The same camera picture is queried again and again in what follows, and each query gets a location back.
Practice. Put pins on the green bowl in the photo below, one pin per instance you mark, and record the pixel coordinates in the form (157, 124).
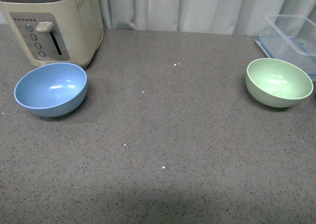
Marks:
(277, 83)

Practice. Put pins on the blue bowl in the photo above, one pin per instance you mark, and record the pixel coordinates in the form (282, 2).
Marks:
(52, 90)

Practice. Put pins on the white curtain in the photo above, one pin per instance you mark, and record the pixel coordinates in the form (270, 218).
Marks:
(239, 17)

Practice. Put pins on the cream toaster with chrome top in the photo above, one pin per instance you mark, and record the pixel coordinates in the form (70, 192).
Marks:
(52, 31)

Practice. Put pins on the clear lid with blue clips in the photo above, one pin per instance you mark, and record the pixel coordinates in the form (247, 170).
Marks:
(279, 48)

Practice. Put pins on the clear plastic food container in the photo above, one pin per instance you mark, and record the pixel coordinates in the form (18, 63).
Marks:
(291, 26)

